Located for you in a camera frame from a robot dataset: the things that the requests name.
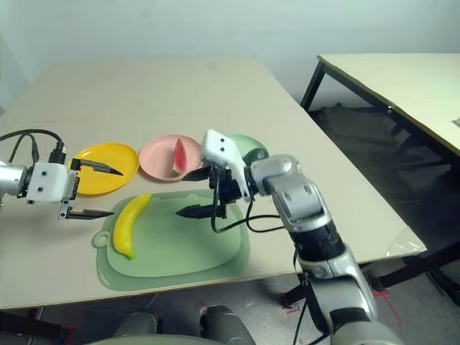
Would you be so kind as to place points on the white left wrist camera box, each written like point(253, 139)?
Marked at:
point(46, 183)

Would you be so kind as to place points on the pink plastic plate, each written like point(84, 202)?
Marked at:
point(158, 158)

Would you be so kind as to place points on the mint green plastic plate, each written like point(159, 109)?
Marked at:
point(244, 142)

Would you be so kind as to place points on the green cutting board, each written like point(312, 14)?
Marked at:
point(172, 251)

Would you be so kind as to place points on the dark green toy avocado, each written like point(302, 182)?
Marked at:
point(257, 154)

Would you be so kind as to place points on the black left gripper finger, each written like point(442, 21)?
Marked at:
point(97, 166)
point(90, 213)

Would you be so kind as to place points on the yellow toy banana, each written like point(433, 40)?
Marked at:
point(124, 226)

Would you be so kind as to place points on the yellow plastic plate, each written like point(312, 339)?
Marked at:
point(104, 179)

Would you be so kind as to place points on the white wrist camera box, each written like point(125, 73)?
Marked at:
point(46, 183)
point(223, 147)

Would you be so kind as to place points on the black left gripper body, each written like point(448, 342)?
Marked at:
point(74, 183)

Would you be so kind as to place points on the grey-green robot torso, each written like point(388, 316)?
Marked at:
point(143, 341)

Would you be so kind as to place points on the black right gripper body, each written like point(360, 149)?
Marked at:
point(226, 187)

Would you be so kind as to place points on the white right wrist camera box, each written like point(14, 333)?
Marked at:
point(223, 147)

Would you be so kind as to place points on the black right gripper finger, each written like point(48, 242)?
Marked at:
point(197, 212)
point(197, 175)

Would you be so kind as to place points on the grey robot leg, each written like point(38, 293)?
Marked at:
point(226, 327)
point(138, 325)

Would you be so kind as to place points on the grey left robot leg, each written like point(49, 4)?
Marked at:
point(138, 325)

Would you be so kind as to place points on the red toy watermelon slice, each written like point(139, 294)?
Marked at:
point(179, 158)

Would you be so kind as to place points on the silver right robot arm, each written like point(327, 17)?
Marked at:
point(298, 194)

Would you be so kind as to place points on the clear plastic film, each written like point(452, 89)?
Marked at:
point(406, 244)

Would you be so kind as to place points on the grey right robot leg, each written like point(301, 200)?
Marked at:
point(226, 327)

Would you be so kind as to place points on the beige side table black frame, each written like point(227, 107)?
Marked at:
point(388, 75)

